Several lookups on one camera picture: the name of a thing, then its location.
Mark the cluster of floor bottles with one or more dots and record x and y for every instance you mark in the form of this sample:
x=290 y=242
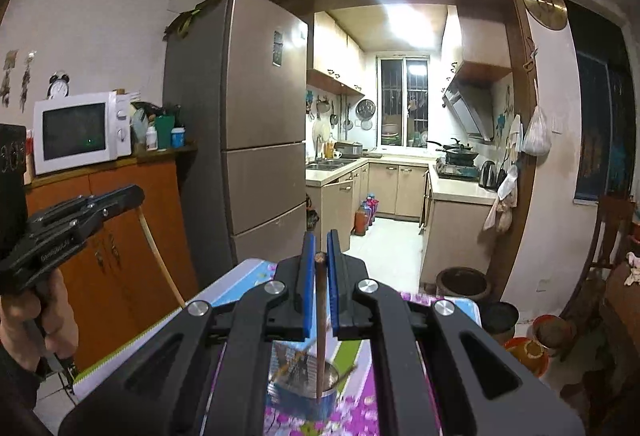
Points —
x=371 y=213

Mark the beige upper kitchen cabinet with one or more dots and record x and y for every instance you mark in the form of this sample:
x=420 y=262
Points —
x=330 y=55

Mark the black wok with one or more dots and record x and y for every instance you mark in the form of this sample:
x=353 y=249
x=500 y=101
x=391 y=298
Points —
x=460 y=154

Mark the round hanging strainer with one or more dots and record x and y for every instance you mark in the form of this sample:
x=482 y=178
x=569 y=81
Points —
x=365 y=108

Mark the steel utensil holder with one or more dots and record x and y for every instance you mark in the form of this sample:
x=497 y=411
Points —
x=300 y=403

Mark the white hanging plastic bag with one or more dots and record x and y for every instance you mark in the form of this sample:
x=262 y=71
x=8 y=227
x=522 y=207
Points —
x=536 y=133

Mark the pink cloth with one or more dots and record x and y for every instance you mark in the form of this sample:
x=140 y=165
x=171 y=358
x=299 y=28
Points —
x=634 y=268

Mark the person's left forearm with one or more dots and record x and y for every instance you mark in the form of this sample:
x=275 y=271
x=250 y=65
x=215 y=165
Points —
x=17 y=396

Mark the dark ceramic jar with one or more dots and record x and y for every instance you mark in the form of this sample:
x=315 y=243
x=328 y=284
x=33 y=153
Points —
x=462 y=283

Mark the white bottle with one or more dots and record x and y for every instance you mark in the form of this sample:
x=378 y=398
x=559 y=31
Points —
x=151 y=139

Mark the orange round bowl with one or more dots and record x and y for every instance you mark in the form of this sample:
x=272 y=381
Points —
x=552 y=333

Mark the ceiling light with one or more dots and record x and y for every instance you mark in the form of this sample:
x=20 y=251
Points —
x=407 y=15

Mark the green container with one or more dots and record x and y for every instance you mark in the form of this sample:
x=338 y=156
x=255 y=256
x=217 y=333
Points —
x=165 y=133

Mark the orange wooden cabinet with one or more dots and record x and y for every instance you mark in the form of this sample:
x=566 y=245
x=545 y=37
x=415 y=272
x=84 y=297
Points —
x=125 y=241

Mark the dark interior window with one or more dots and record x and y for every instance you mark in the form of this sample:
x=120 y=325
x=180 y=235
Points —
x=597 y=115

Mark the dark brown chopstick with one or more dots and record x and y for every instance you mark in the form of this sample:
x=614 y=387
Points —
x=319 y=316

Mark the tan bamboo stick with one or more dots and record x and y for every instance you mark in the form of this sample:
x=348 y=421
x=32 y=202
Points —
x=161 y=261

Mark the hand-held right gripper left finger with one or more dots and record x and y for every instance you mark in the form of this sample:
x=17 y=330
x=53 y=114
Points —
x=310 y=286

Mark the brown refrigerator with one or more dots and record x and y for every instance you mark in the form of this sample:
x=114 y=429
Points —
x=260 y=90

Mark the wooden chair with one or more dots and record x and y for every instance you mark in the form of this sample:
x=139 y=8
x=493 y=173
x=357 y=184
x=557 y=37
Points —
x=607 y=236

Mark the upper cabinet over hood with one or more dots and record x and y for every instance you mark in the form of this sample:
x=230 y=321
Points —
x=482 y=45

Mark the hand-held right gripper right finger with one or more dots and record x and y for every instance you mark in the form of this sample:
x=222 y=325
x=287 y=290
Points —
x=336 y=286

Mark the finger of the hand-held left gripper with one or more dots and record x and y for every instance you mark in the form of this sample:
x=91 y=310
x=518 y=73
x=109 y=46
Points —
x=90 y=211

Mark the hanging wall ornament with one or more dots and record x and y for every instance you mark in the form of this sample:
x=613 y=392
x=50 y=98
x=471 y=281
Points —
x=7 y=80
x=27 y=78

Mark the red floor bottle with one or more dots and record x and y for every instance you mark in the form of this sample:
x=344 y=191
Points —
x=361 y=223

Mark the steel cooking pot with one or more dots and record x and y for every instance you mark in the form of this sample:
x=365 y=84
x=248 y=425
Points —
x=348 y=149

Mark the yellow oil bottle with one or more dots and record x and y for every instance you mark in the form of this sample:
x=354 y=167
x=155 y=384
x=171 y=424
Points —
x=329 y=149

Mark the gas stove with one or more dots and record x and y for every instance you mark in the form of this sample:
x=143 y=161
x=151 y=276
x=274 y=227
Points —
x=457 y=170

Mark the blue flower wall sticker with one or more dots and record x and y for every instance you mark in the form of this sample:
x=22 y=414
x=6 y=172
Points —
x=501 y=125

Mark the dark round bucket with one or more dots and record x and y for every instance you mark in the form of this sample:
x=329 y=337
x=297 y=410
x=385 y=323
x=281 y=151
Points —
x=500 y=321

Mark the white microwave oven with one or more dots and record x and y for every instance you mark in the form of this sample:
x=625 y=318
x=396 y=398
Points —
x=115 y=135

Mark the steel electric kettle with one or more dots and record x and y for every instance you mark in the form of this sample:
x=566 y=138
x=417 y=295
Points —
x=487 y=175

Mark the barred kitchen window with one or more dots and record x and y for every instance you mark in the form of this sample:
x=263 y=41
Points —
x=402 y=100

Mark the steel range hood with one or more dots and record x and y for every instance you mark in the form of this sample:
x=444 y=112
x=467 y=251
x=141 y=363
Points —
x=470 y=108

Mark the person's left hand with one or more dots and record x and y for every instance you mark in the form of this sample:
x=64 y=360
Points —
x=60 y=316

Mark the white blue cup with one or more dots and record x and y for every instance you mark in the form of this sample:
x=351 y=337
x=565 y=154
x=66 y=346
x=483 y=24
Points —
x=178 y=138

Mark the gold wall clock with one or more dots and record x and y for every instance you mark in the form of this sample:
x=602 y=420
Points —
x=544 y=3

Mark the refrigerator sticker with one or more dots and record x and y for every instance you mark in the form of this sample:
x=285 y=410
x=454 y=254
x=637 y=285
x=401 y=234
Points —
x=278 y=48

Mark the beige kitchen counter cabinets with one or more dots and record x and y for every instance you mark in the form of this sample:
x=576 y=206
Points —
x=450 y=236

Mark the red plastic basin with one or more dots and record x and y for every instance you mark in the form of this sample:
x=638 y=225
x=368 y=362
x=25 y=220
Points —
x=525 y=353

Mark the floral striped tablecloth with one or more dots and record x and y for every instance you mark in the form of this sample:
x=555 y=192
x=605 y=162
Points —
x=235 y=281

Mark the black white alarm clock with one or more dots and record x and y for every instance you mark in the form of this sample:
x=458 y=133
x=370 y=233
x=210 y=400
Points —
x=59 y=86

